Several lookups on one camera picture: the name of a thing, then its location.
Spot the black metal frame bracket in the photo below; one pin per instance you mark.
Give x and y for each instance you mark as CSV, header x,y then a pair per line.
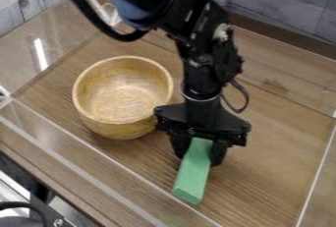
x,y
58,212

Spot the wooden bowl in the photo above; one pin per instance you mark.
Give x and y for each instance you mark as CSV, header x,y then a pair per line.
x,y
115,94

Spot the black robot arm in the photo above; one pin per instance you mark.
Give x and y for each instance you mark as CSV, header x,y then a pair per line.
x,y
199,25

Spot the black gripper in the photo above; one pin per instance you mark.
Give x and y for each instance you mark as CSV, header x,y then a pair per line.
x,y
202,119

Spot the green rectangular block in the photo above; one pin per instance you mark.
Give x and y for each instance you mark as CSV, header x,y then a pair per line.
x,y
194,172

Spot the clear acrylic corner bracket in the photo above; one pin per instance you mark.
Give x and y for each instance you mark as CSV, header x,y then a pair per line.
x,y
107,12

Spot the clear acrylic tray wall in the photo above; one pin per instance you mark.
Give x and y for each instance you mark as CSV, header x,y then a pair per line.
x,y
275,183

